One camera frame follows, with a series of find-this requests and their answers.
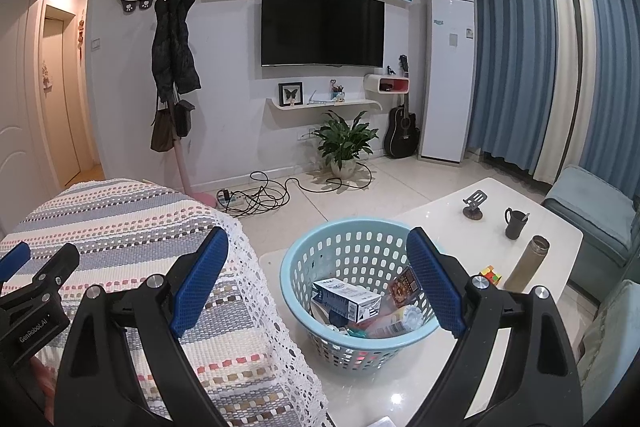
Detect person's left hand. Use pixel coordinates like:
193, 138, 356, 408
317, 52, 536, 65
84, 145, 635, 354
27, 347, 60, 408

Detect black acoustic guitar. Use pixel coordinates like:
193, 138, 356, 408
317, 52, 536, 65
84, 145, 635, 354
384, 55, 421, 158

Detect wall-mounted television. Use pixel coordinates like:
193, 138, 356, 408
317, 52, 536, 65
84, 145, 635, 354
261, 0, 386, 68

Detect black coat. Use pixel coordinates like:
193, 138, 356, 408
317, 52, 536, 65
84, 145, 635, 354
151, 0, 202, 105

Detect black shoulder bag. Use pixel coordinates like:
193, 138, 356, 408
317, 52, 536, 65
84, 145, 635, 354
175, 99, 196, 138

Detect striped woven blanket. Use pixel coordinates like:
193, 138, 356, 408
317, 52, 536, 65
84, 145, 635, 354
0, 178, 331, 427

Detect brown handbag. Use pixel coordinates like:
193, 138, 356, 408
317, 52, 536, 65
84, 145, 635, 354
150, 97, 175, 152

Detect white power strip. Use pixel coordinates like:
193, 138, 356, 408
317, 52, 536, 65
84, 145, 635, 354
216, 189, 248, 208

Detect white coffee table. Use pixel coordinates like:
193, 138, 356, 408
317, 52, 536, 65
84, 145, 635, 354
257, 177, 585, 427

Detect metal thermos bottle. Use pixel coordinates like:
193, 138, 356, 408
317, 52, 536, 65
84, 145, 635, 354
502, 234, 551, 293

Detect white standing air conditioner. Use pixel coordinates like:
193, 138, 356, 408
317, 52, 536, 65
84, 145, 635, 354
419, 0, 476, 165

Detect white door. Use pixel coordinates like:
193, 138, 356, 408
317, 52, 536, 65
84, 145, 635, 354
0, 7, 36, 235

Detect rounded white box shelf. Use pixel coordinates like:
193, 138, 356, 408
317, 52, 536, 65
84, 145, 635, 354
364, 73, 411, 96

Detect low curved white shelf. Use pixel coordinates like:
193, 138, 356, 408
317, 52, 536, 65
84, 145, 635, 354
266, 97, 383, 114

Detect orange container with white lid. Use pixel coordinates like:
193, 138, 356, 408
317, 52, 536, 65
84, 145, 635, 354
364, 313, 407, 339

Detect black phone stand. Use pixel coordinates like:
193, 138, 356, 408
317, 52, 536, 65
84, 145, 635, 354
462, 189, 488, 221

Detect pink coat rack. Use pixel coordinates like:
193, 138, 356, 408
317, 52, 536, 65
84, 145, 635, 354
145, 0, 221, 208

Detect potted green plant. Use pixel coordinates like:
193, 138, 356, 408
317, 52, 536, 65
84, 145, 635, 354
312, 109, 379, 180

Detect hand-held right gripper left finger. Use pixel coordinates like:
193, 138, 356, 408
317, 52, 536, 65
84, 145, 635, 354
55, 226, 231, 427

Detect light blue plastic basket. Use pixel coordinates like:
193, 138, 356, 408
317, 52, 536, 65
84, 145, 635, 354
279, 217, 443, 370

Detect blue curtain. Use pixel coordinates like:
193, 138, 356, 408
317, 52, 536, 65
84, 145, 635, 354
442, 0, 640, 188

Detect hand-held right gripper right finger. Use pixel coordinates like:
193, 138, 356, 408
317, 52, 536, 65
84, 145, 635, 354
405, 227, 586, 427

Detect brown snack packet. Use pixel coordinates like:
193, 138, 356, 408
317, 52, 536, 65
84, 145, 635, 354
387, 267, 420, 308

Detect clear plastic bottle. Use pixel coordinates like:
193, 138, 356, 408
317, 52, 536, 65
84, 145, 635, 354
397, 304, 427, 334

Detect pale green cushion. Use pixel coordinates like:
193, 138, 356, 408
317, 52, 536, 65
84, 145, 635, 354
580, 279, 640, 408

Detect black floor cables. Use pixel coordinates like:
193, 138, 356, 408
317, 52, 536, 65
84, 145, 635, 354
217, 162, 373, 214

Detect cream curtain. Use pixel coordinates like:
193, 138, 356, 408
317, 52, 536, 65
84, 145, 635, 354
532, 0, 601, 186

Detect hallway door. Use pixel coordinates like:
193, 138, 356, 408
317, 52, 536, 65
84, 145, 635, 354
42, 4, 82, 188

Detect white and blue carton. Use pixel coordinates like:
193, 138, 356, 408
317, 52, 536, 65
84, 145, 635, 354
311, 278, 383, 324

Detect black mug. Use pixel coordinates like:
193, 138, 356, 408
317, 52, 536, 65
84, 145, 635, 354
504, 207, 530, 240

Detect framed butterfly picture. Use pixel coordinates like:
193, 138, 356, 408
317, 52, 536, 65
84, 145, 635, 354
278, 82, 304, 108

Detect teal sofa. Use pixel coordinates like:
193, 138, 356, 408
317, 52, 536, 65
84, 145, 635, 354
542, 164, 640, 303

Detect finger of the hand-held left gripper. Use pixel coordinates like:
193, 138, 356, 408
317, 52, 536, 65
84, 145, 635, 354
0, 243, 81, 308
0, 241, 32, 282

